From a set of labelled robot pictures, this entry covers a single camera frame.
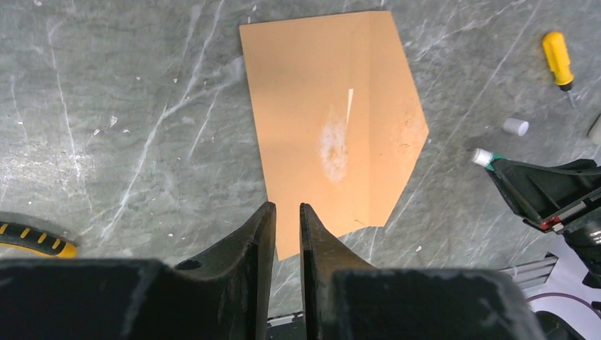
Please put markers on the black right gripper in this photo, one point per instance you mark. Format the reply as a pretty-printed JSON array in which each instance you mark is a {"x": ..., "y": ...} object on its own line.
[{"x": 562, "y": 199}]

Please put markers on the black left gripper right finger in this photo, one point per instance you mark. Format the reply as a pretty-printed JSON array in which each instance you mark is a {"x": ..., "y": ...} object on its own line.
[{"x": 345, "y": 297}]

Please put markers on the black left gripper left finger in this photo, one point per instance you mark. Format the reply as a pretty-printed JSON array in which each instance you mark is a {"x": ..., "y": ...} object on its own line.
[{"x": 221, "y": 293}]

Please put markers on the green white glue stick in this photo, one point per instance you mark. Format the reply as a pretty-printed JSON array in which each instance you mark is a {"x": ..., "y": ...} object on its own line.
[{"x": 485, "y": 158}]

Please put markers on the white glue stick cap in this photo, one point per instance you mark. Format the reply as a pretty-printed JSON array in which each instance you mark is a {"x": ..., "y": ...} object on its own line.
[{"x": 516, "y": 126}]

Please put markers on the brown paper envelope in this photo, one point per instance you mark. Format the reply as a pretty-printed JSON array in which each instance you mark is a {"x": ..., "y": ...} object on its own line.
[{"x": 299, "y": 72}]

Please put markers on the yellow handled screwdriver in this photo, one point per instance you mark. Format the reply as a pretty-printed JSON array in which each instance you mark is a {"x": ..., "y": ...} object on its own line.
[{"x": 558, "y": 60}]

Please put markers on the yellow handled pliers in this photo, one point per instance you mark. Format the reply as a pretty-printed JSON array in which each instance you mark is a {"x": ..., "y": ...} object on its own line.
[{"x": 36, "y": 241}]

